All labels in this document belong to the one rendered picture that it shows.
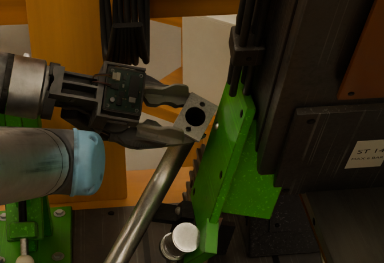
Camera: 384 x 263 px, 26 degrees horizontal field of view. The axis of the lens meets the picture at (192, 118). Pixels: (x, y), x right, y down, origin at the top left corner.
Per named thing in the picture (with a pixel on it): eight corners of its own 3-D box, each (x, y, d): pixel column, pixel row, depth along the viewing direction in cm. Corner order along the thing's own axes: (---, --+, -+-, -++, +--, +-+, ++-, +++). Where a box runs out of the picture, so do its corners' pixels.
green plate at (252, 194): (260, 256, 108) (312, 119, 98) (199, 248, 106) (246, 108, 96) (245, 203, 118) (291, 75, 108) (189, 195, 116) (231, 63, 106)
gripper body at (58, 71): (144, 126, 100) (43, 109, 97) (131, 142, 108) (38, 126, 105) (152, 67, 102) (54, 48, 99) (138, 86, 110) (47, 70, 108)
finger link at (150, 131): (210, 149, 103) (139, 127, 102) (198, 158, 109) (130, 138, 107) (215, 126, 104) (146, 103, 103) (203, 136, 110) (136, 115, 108)
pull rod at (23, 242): (35, 277, 122) (31, 246, 119) (15, 278, 122) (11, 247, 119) (36, 252, 127) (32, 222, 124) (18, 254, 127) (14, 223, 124)
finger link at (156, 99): (218, 100, 105) (146, 97, 103) (206, 112, 111) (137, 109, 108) (217, 76, 106) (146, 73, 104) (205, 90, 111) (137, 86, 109)
